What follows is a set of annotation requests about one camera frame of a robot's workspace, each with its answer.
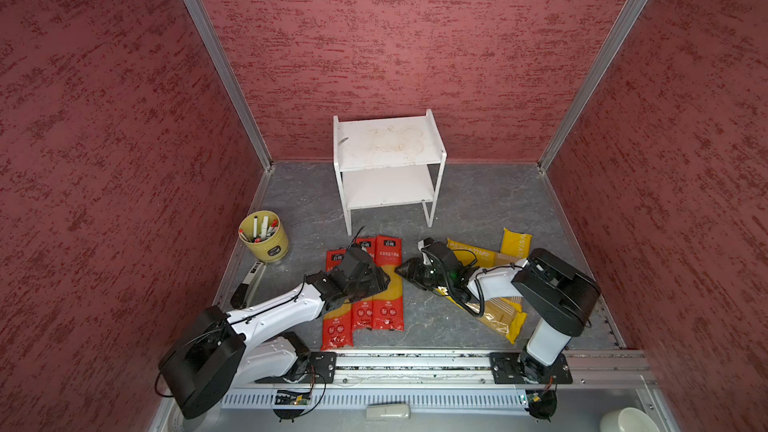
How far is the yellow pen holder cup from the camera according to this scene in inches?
33.2

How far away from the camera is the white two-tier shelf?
2.55 feet

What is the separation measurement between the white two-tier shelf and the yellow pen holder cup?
0.74 feet
